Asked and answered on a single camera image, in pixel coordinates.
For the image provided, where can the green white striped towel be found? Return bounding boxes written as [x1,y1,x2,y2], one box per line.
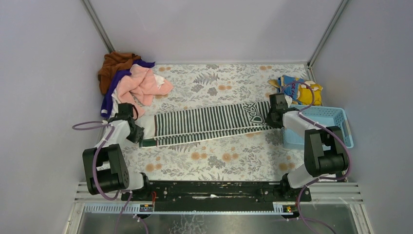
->
[137,101,271,148]

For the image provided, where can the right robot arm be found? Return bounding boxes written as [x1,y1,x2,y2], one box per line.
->
[265,93,351,193]

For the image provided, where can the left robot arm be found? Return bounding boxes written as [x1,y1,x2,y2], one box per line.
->
[82,103,150,200]

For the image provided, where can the purple towel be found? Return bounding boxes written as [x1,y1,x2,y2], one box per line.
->
[101,59,155,118]

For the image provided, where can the pink towel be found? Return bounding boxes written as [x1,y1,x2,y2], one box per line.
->
[116,64,174,106]

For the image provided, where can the blue yellow cartoon towel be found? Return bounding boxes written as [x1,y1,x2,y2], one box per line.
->
[268,75,323,106]

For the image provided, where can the brown towel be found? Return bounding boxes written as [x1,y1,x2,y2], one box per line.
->
[97,51,141,95]

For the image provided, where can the floral table cloth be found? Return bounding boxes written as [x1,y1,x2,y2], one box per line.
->
[122,64,307,181]

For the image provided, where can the light blue plastic basket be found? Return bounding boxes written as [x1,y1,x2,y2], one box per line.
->
[283,106,354,150]

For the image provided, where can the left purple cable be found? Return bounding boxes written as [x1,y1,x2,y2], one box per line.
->
[71,121,133,234]

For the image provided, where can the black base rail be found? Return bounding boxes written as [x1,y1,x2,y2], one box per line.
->
[121,180,312,212]

